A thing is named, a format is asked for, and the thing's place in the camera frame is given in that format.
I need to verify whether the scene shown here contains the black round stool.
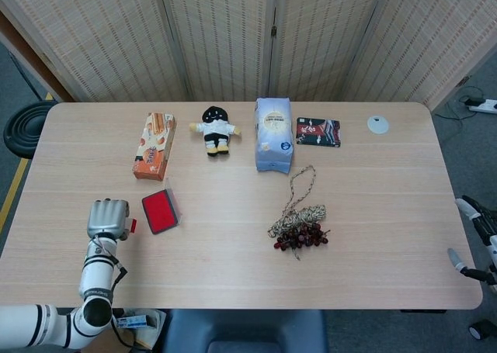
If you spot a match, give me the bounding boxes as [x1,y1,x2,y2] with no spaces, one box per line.
[3,99,59,161]

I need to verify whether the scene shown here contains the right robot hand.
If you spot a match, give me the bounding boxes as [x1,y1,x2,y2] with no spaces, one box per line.
[447,197,497,292]

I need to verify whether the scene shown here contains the black caster wheel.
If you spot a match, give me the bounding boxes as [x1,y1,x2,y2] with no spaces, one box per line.
[468,318,497,341]

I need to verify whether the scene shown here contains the white power strip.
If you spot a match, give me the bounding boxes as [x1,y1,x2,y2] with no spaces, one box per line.
[464,98,497,115]

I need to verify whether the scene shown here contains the red ink pad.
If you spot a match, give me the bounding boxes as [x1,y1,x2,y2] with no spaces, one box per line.
[141,177,184,236]

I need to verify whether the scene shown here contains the brown cardboard box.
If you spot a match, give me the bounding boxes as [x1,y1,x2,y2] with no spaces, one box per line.
[123,308,168,350]

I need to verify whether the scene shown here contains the black floor cable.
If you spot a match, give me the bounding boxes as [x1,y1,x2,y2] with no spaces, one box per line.
[433,85,486,128]

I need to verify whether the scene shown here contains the dark blue chair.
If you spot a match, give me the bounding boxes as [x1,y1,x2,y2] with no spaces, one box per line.
[162,309,329,353]

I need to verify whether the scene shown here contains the braided beige rope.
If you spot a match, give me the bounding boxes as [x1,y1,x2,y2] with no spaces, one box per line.
[266,164,328,261]

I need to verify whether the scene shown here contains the bamboo folding screen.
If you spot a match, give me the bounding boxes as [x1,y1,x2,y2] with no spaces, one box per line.
[0,0,497,112]

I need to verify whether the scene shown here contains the orange biscuit box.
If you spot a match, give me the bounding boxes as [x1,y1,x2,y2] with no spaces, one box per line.
[131,112,178,182]

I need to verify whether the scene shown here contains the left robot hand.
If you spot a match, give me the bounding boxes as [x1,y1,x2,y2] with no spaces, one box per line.
[85,199,131,241]

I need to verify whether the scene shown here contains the small blue white box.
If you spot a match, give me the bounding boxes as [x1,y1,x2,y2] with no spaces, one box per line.
[116,315,149,330]

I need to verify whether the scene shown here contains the light blue paper bag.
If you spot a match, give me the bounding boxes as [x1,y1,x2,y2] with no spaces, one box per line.
[254,96,295,174]

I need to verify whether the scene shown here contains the black and red card box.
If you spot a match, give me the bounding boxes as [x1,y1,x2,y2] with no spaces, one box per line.
[295,116,342,149]

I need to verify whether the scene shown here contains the black and white plush doll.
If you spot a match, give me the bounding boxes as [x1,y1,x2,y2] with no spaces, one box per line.
[189,105,242,158]

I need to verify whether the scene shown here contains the dark red plastic grapes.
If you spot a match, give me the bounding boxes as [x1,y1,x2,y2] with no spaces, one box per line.
[273,221,332,252]

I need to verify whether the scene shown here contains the white round table grommet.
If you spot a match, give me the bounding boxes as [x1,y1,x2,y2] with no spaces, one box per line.
[367,114,391,135]

